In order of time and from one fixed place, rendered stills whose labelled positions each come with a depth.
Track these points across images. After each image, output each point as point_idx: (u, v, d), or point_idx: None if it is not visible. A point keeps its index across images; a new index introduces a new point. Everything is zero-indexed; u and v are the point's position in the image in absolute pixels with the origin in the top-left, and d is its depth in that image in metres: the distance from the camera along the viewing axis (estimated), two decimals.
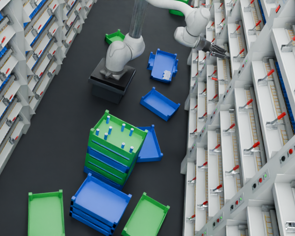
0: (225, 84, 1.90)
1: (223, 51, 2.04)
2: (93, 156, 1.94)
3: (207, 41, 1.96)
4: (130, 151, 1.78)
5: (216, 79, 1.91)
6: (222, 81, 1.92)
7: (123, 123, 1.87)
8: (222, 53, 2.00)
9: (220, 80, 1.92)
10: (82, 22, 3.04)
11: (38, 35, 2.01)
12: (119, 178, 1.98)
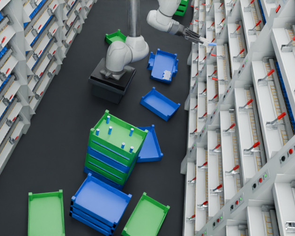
0: (225, 84, 1.90)
1: (197, 36, 2.03)
2: (93, 156, 1.94)
3: (180, 25, 1.95)
4: (130, 151, 1.78)
5: (216, 79, 1.91)
6: (222, 81, 1.92)
7: (230, 59, 2.07)
8: (196, 38, 1.99)
9: (220, 80, 1.92)
10: (82, 22, 3.04)
11: (38, 35, 2.01)
12: (119, 178, 1.98)
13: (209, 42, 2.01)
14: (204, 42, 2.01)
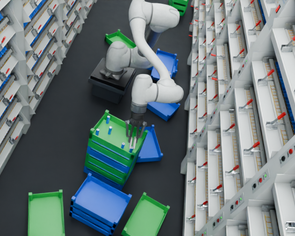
0: (225, 84, 1.90)
1: (129, 135, 1.74)
2: (93, 156, 1.94)
3: None
4: (130, 151, 1.78)
5: (216, 79, 1.91)
6: (222, 81, 1.92)
7: (230, 59, 2.07)
8: None
9: (220, 80, 1.92)
10: (82, 22, 3.04)
11: (38, 35, 2.01)
12: (119, 178, 1.98)
13: (133, 146, 1.79)
14: (134, 143, 1.77)
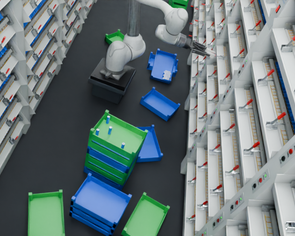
0: (228, 84, 1.90)
1: None
2: (93, 156, 1.94)
3: None
4: None
5: (226, 77, 1.89)
6: (222, 81, 1.92)
7: None
8: (201, 48, 2.11)
9: (224, 80, 1.91)
10: (82, 22, 3.04)
11: (38, 35, 2.01)
12: (119, 178, 1.98)
13: None
14: (210, 52, 2.11)
